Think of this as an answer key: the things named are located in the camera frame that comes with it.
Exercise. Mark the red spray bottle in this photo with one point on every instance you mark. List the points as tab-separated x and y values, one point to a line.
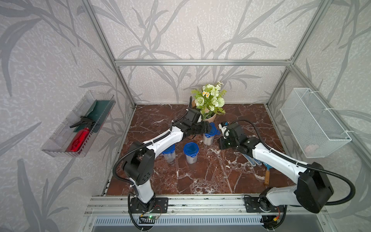
78	140

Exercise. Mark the pink item in basket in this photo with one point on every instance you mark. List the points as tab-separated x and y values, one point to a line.
310	150

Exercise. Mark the clear plastic wall tray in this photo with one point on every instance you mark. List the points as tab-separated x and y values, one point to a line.
57	144

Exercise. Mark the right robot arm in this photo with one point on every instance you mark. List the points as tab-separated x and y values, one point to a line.
312	188

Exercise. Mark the green white artificial flowers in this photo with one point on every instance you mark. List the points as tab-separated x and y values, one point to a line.
210	100

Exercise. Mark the wooden handled brush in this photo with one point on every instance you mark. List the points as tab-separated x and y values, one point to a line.
267	174

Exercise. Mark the white wire mesh basket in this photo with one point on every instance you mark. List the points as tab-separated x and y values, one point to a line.
311	122

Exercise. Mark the beige flower pot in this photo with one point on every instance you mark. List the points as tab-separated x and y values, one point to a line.
211	119

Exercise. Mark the white blue dotted work glove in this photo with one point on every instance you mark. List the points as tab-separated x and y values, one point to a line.
254	162

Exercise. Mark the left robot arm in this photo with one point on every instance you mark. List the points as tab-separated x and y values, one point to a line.
137	165

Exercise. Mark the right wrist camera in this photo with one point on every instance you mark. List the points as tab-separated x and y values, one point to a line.
223	126

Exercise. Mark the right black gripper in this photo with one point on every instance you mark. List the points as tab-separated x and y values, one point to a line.
221	144

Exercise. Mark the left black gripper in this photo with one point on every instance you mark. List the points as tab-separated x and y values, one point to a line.
205	128

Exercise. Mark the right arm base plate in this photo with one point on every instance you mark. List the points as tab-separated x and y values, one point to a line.
256	204

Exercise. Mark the aluminium front rail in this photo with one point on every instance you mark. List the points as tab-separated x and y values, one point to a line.
179	205

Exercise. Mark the blue-lidded clear kit cup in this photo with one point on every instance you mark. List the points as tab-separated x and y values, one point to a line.
169	154
191	151
208	138

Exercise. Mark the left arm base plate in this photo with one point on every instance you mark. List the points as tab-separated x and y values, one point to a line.
157	204

